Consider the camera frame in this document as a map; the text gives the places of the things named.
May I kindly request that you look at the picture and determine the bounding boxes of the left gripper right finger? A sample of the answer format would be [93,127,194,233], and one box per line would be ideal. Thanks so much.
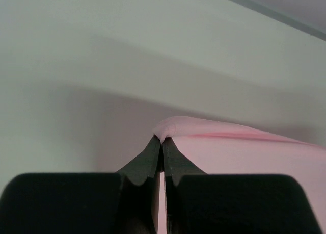
[162,138,321,233]

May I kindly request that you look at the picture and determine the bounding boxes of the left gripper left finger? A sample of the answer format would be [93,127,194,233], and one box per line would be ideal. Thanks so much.
[1,137,161,233]

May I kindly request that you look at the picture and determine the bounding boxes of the pink t-shirt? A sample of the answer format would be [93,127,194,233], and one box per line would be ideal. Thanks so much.
[153,116,325,231]

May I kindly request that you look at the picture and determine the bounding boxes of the right aluminium corner post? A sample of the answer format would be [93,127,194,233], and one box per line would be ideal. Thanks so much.
[230,0,325,41]

